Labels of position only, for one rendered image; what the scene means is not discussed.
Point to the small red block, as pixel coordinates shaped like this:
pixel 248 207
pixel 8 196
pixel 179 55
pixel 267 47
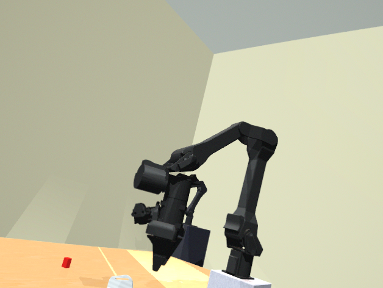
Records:
pixel 66 262

